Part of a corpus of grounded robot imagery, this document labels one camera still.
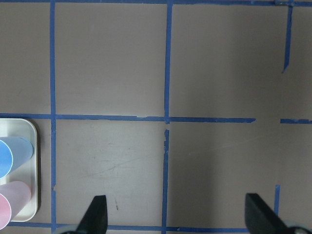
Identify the pink plastic cup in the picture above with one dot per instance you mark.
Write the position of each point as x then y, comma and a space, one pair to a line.
13, 198

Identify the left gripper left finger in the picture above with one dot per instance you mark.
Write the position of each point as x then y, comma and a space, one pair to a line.
94, 221

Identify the blue plastic cup far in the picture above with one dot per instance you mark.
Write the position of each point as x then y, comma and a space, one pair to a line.
14, 152

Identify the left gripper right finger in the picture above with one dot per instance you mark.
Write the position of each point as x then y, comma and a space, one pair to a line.
261, 219

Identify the cream plastic tray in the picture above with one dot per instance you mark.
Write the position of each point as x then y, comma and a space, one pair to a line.
29, 171

